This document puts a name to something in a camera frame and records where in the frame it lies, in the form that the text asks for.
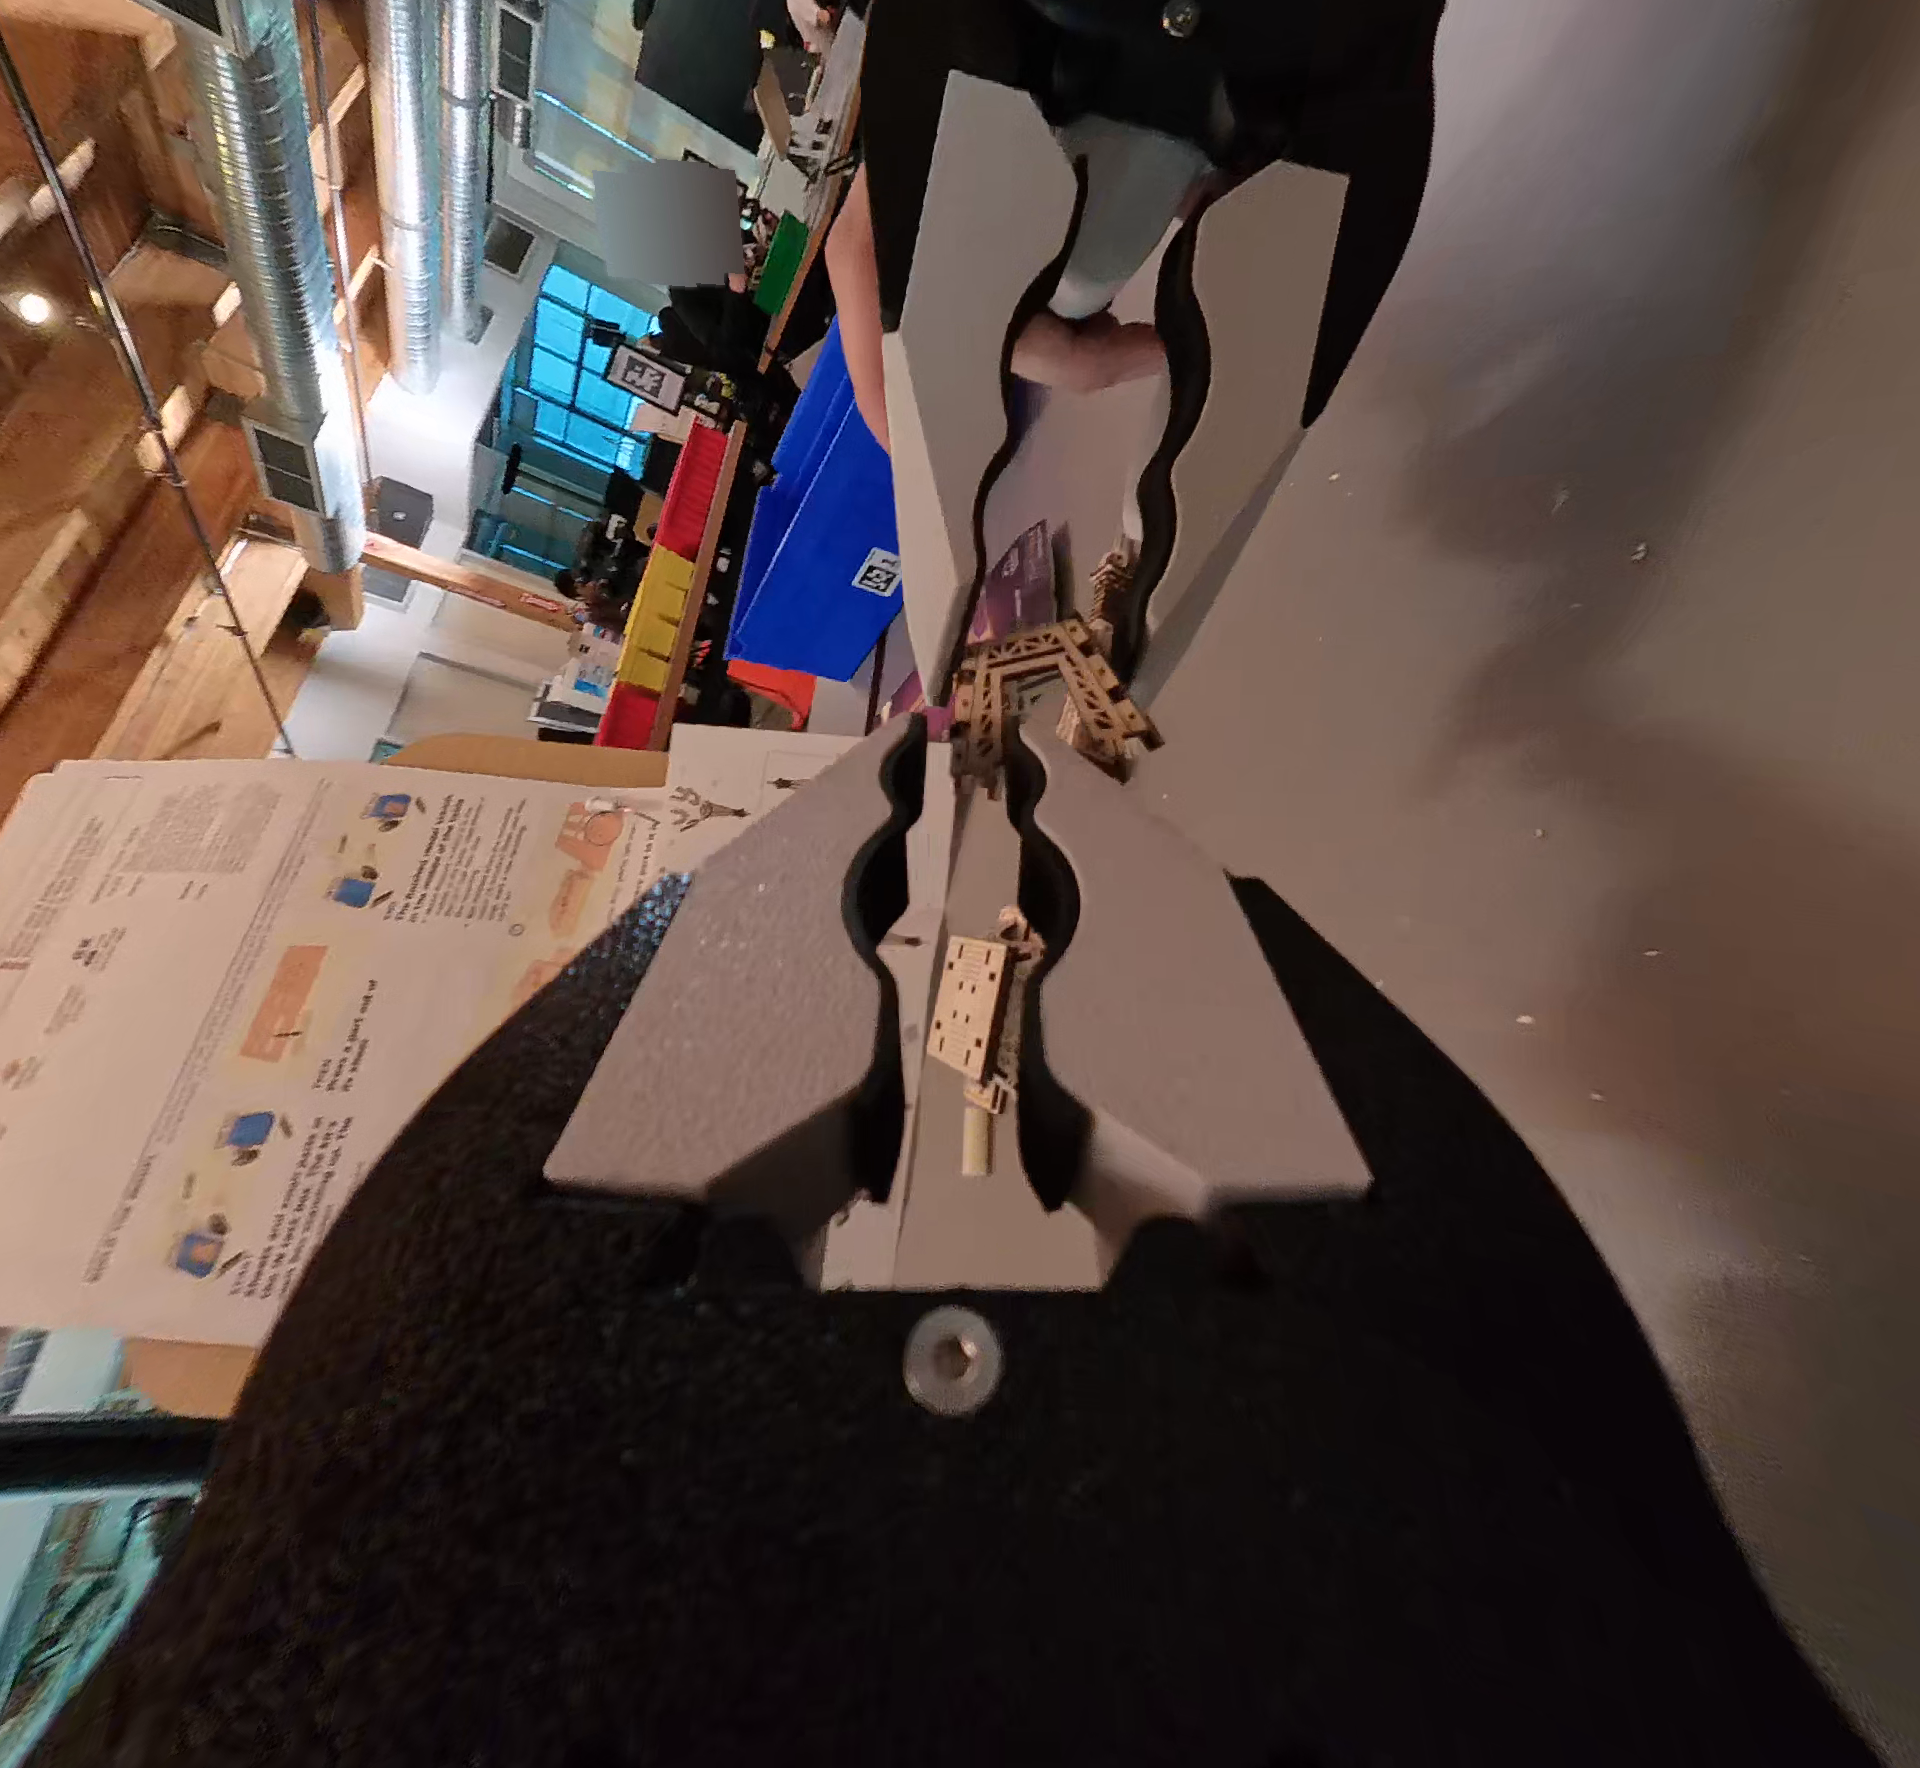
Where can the white fiducial marker sign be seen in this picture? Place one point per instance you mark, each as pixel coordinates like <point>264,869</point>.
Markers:
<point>648,376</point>

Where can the large blue plastic bin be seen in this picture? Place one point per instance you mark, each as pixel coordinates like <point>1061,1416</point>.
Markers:
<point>810,538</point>

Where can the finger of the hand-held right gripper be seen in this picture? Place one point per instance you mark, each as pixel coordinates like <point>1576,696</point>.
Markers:
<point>1260,343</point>
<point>975,239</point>

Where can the purple model kit box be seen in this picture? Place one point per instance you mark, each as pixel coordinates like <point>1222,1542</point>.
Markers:
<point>1021,583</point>

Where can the grey speaker box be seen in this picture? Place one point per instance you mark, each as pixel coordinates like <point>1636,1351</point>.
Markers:
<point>402,508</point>

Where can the silver ventilation duct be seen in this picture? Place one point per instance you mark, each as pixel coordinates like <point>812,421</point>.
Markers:
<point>268,222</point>
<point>419,74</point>

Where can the wooden tower model section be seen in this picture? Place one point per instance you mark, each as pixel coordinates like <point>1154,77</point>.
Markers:
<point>1050,651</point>

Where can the black monitor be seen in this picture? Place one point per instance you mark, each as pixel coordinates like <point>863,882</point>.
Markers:
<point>704,14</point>

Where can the small wooden model part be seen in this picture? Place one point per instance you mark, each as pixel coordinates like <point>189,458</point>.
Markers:
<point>967,996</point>

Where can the shelf with red yellow bins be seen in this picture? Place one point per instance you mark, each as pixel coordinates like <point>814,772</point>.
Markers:
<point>660,597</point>

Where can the cluttered wooden workbench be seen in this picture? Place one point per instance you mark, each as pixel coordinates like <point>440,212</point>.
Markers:
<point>810,133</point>

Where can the orange bin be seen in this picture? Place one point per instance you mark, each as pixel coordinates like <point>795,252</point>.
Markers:
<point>781,692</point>

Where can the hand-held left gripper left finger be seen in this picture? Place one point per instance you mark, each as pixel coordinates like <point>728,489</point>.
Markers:
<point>719,1034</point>

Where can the person's right hand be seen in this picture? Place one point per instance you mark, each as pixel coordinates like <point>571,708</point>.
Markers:
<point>1088,360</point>

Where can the green bin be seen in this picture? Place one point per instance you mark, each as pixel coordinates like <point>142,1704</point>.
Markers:
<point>781,261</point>

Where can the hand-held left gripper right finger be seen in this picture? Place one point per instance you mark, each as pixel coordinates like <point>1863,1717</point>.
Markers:
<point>1200,1048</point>

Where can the coloured instruction sheet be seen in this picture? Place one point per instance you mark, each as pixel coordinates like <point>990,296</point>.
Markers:
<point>225,975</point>

